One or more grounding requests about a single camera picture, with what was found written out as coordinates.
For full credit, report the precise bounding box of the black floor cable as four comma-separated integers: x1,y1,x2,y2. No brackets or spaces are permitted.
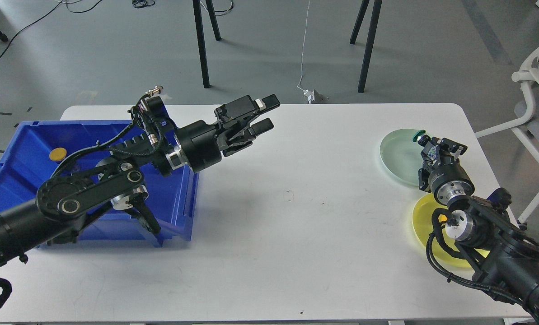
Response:
0,0,103,74

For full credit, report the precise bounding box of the white cable with plug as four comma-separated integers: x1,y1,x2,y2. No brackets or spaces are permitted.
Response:
297,0,324,104

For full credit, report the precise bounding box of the black table leg right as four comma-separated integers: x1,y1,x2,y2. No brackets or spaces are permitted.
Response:
350,0,383,94

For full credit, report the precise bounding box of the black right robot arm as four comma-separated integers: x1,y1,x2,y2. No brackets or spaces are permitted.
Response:
412,130,539,325

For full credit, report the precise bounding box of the blue plastic bin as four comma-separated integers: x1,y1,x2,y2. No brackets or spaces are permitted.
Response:
0,120,199,247

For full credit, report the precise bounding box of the pale green plate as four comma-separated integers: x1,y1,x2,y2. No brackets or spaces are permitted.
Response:
379,128,425,189

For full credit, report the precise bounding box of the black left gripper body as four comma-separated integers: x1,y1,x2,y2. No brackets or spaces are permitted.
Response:
174,120,257,173

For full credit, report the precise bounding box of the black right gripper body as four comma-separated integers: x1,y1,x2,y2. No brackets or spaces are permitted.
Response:
419,163,474,210

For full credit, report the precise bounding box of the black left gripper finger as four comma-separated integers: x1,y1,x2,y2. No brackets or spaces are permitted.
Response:
247,119,275,138
214,94,281,129

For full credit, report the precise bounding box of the black table leg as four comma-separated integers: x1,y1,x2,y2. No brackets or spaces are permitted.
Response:
350,0,383,94
192,0,221,88

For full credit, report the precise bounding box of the yellow plate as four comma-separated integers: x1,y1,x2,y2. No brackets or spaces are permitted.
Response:
412,194,470,269

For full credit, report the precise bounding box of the yellow button in bin corner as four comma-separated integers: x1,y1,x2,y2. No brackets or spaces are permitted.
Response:
48,147,68,163

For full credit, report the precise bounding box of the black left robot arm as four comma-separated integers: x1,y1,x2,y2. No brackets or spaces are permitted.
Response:
0,86,280,309

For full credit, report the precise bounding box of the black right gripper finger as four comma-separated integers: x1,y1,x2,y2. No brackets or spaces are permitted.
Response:
437,138,468,163
417,135,439,188

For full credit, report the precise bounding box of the black table leg left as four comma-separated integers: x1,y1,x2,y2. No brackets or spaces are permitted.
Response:
192,0,221,88

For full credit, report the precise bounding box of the green push button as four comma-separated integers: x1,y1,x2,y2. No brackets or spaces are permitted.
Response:
412,130,439,165

